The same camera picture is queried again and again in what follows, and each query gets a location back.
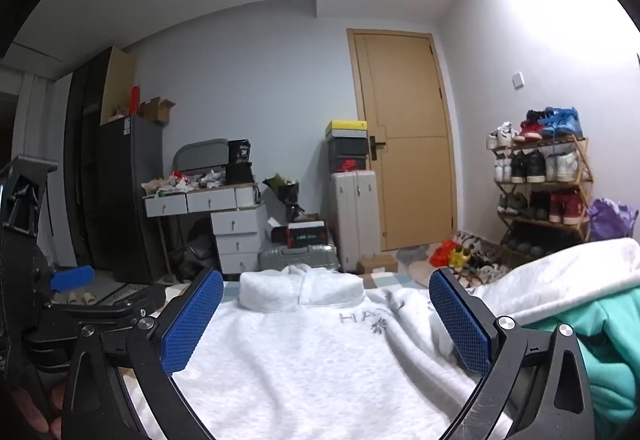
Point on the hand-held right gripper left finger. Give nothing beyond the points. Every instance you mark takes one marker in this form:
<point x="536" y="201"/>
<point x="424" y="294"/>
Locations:
<point x="192" y="320"/>

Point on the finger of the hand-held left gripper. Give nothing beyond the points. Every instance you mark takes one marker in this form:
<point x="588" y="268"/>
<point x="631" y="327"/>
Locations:
<point x="115" y="307"/>
<point x="72" y="279"/>

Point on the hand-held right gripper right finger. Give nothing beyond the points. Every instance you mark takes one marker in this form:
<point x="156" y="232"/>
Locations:
<point x="460" y="325"/>

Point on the light grey hoodie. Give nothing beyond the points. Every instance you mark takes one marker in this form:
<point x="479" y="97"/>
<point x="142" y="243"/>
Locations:
<point x="300" y="360"/>

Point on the person's left hand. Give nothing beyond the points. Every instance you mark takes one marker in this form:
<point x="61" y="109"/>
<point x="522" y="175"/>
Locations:
<point x="35" y="412"/>

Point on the pair of beige slippers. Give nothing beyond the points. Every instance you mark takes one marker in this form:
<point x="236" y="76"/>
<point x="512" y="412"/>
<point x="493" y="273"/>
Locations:
<point x="75" y="297"/>

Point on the pile of loose shoes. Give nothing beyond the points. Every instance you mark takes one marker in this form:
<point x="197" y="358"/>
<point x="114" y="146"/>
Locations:
<point x="480" y="265"/>

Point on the dark bag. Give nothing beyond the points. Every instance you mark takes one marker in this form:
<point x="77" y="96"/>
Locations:
<point x="192" y="255"/>

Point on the orange plastic bag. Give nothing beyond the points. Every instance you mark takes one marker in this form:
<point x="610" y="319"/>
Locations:
<point x="442" y="254"/>

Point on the checked bed sheet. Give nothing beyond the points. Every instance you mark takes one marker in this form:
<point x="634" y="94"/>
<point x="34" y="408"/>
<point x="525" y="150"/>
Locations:
<point x="395" y="281"/>

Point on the patterned rug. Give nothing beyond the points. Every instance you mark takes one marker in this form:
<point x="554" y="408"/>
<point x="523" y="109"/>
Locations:
<point x="410" y="257"/>

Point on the white drawer cabinet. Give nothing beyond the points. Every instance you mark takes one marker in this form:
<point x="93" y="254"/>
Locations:
<point x="237" y="240"/>

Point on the dark cabinet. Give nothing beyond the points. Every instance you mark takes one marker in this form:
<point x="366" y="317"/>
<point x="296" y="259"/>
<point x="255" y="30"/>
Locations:
<point x="127" y="200"/>

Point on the small flat cardboard box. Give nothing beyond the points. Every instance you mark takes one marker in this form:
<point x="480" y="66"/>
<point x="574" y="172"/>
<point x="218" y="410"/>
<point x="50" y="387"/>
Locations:
<point x="377" y="263"/>

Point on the white desk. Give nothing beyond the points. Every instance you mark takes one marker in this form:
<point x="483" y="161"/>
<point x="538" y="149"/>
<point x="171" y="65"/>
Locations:
<point x="200" y="201"/>

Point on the white curtain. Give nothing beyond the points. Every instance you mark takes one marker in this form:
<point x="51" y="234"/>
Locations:
<point x="55" y="129"/>

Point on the silver suitcase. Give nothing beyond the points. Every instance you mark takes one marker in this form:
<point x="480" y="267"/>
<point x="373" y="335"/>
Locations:
<point x="300" y="256"/>

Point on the pile of paper clutter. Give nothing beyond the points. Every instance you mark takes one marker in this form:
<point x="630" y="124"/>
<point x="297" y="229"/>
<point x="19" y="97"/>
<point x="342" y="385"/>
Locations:
<point x="180" y="182"/>

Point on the black and red shoebox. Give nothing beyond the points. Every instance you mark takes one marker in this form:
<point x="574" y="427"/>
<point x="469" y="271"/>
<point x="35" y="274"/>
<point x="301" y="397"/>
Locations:
<point x="305" y="235"/>

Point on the teal hoodie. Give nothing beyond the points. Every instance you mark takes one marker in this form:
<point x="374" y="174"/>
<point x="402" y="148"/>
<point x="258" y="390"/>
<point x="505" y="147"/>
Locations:
<point x="610" y="345"/>

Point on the white suitcase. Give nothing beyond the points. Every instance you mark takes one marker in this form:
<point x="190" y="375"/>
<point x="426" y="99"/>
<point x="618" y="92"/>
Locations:
<point x="352" y="215"/>

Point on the dark wrapped flower bouquet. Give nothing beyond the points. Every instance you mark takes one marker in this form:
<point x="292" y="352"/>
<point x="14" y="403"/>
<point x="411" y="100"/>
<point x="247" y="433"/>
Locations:
<point x="282" y="190"/>

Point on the wooden shoe rack with shoes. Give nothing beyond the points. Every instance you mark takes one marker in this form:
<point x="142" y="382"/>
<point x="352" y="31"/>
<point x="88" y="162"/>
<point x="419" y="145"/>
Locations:
<point x="530" y="167"/>

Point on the red canister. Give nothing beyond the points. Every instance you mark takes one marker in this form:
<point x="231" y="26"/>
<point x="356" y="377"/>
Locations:
<point x="134" y="100"/>

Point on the purple plastic bag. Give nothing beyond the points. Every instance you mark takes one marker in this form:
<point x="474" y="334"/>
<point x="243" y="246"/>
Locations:
<point x="612" y="220"/>

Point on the open cardboard box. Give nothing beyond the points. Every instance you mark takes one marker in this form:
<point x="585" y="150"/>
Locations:
<point x="157" y="109"/>

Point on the large cardboard box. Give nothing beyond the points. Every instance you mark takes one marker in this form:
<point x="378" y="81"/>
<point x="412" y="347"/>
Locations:
<point x="117" y="79"/>

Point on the wooden door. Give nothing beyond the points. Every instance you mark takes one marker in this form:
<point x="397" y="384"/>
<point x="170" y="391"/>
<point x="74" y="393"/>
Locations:
<point x="400" y="94"/>

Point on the white light switch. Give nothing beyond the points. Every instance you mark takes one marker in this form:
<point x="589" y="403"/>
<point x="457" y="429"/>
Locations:
<point x="518" y="79"/>

